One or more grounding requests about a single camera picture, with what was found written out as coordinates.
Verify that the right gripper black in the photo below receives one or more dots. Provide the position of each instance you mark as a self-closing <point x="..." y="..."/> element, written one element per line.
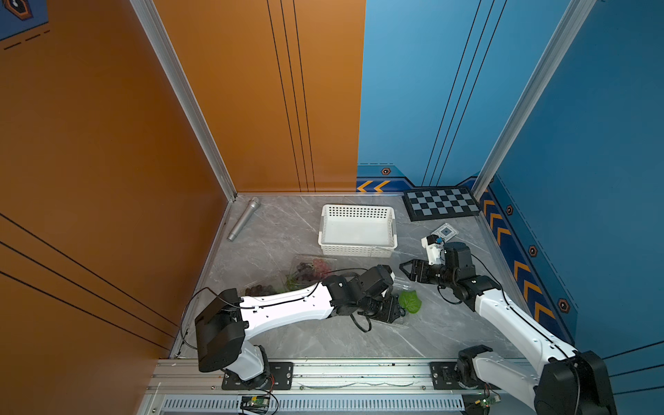
<point x="416" y="264"/>

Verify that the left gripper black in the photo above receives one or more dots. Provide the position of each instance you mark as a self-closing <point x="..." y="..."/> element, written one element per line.
<point x="390" y="311"/>

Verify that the green grape leaf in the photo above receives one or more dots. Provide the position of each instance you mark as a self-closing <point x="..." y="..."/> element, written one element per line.
<point x="410" y="301"/>
<point x="292" y="283"/>

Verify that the dark purple grape bunch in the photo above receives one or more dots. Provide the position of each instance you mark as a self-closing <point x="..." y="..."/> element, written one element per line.
<point x="304" y="273"/>

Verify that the black grape bunch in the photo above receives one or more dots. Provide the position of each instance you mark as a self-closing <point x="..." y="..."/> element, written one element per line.
<point x="260" y="290"/>

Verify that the red grape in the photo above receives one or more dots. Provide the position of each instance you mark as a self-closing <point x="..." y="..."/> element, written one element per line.
<point x="321" y="268"/>

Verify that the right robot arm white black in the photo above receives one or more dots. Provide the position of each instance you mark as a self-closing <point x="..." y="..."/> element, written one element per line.
<point x="559" y="380"/>

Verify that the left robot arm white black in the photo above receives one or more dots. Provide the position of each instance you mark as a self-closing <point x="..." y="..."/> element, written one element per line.
<point x="226" y="326"/>

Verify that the white perforated plastic basket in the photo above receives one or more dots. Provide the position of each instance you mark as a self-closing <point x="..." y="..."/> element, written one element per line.
<point x="358" y="231"/>

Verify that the black grey chessboard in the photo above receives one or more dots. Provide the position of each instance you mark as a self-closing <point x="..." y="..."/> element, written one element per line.
<point x="438" y="203"/>

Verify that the silver microphone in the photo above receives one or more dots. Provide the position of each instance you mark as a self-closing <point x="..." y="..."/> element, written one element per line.
<point x="245" y="217"/>

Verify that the right green circuit board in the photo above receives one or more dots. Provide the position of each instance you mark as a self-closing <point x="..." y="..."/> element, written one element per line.
<point x="487" y="402"/>

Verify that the green circuit board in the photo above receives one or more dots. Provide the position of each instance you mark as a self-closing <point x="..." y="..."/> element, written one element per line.
<point x="487" y="402"/>
<point x="255" y="404"/>

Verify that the left green circuit board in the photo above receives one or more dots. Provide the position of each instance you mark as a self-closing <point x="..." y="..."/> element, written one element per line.
<point x="255" y="404"/>

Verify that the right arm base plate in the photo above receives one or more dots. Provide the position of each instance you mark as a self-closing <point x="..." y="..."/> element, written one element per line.
<point x="455" y="375"/>

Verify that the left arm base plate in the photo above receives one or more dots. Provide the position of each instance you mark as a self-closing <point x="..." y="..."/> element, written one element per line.
<point x="275" y="376"/>

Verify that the aluminium rail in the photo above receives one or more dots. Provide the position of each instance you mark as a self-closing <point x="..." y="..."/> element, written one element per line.
<point x="318" y="375"/>

